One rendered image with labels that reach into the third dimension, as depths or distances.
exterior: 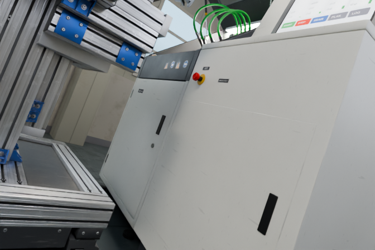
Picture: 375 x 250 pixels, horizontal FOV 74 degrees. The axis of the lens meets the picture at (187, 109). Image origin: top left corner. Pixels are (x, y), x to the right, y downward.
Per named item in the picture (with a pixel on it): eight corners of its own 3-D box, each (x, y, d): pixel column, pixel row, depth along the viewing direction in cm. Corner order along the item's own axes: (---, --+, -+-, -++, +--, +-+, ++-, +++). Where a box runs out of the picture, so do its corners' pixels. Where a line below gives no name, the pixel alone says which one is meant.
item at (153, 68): (138, 77, 173) (147, 56, 175) (144, 80, 176) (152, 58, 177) (184, 80, 121) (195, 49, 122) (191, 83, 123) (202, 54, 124)
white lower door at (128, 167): (100, 171, 170) (136, 77, 174) (103, 172, 171) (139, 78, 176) (132, 219, 115) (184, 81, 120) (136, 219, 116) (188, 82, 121)
